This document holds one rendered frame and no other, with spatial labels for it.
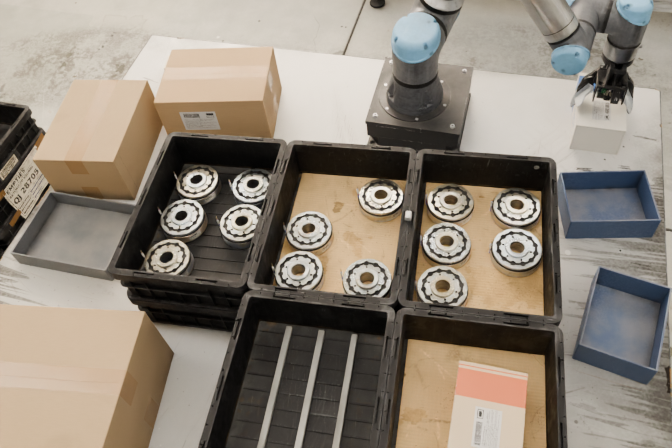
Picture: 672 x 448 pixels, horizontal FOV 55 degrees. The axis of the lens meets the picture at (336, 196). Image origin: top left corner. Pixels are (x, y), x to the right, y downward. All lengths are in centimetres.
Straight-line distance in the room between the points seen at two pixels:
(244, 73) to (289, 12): 169
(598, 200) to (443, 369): 65
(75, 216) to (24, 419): 65
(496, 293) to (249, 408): 54
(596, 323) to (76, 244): 127
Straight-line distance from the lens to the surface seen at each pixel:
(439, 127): 168
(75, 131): 182
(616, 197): 172
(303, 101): 192
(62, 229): 183
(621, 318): 154
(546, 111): 189
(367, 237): 143
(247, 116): 176
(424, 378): 127
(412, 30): 160
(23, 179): 243
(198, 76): 184
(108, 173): 174
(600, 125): 175
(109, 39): 362
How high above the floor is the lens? 201
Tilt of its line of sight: 52 degrees down
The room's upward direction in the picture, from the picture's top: 9 degrees counter-clockwise
